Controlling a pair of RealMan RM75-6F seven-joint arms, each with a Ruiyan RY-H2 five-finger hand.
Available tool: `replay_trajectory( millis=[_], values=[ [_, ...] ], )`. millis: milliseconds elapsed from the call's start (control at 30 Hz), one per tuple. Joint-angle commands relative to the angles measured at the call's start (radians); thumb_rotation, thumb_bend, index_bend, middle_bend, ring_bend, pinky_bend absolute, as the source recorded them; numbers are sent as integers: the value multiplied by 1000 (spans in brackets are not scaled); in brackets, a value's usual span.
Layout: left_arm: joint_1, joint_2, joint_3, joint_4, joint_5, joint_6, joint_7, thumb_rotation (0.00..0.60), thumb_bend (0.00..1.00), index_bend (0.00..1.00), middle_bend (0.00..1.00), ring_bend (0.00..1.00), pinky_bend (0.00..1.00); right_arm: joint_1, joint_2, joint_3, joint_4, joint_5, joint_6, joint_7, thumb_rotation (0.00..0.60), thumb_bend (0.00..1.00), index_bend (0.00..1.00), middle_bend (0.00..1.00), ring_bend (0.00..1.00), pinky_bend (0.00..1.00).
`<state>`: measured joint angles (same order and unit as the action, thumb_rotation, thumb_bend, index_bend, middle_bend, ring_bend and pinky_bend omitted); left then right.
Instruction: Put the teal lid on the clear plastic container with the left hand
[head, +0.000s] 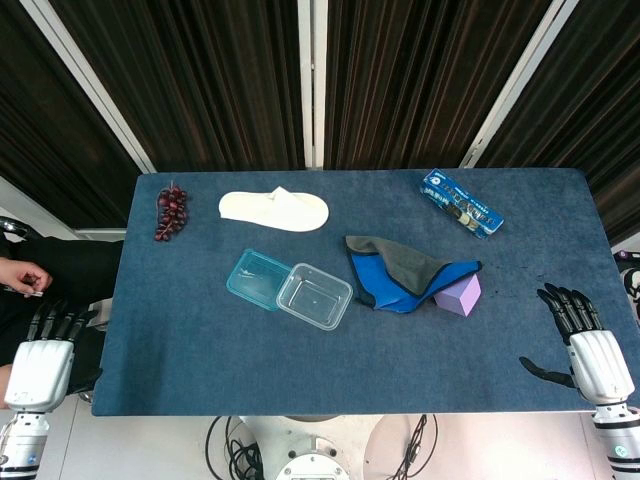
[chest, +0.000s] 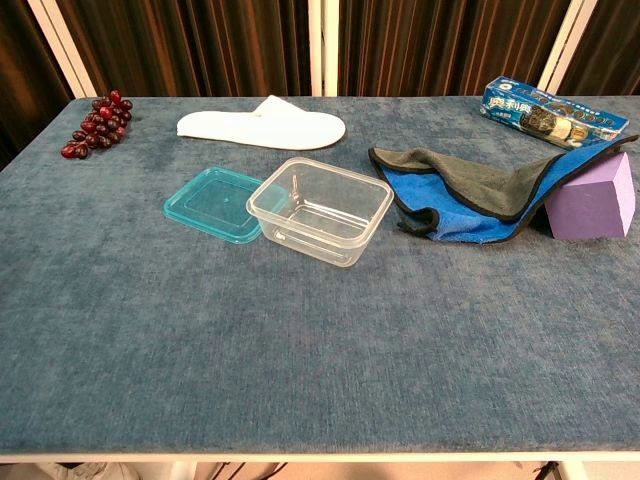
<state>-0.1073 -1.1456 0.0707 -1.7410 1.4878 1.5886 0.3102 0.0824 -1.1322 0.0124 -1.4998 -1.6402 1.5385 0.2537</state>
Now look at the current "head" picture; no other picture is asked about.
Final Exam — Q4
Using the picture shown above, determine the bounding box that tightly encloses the bystander black clothing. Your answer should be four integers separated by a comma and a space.
0, 234, 125, 396

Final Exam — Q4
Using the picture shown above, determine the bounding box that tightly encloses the bystander bare hand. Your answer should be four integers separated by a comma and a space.
0, 257, 54, 300

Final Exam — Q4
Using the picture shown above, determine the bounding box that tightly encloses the white frame post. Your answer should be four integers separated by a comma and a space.
458, 0, 581, 169
19, 0, 157, 174
297, 0, 329, 169

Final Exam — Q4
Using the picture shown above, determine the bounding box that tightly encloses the blue and grey cloth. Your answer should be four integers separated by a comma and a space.
343, 234, 484, 315

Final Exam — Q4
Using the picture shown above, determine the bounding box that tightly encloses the blue snack package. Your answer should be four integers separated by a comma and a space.
419, 167, 505, 241

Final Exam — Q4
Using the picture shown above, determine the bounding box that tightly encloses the blue felt table cover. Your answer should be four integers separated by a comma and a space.
91, 168, 640, 417

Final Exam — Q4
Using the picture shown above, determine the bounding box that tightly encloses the black and white device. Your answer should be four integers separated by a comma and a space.
612, 248, 640, 319

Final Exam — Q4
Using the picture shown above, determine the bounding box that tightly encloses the clear plastic container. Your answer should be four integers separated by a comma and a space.
275, 263, 354, 332

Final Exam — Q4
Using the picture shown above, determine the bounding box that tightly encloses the dark brown curtain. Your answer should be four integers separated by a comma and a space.
474, 0, 640, 247
49, 0, 307, 174
323, 0, 554, 171
0, 0, 139, 229

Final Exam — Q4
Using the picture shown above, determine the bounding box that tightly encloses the black floor cable bundle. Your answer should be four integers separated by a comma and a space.
384, 413, 440, 480
206, 414, 266, 480

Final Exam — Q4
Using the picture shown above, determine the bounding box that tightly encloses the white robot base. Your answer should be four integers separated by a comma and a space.
238, 414, 389, 480

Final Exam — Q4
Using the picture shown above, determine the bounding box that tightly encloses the teal container lid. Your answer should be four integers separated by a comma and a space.
225, 248, 294, 312

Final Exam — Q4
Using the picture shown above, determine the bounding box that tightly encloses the dark red grape bunch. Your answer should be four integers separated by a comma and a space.
153, 182, 190, 244

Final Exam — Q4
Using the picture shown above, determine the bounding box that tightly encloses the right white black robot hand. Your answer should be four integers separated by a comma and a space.
518, 283, 637, 405

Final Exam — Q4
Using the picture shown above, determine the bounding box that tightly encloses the white slipper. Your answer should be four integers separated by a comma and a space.
218, 185, 331, 234

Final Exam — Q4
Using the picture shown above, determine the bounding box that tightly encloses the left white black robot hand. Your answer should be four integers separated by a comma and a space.
3, 298, 99, 414

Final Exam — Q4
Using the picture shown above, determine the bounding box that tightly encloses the purple foam block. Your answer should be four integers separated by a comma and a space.
432, 273, 483, 318

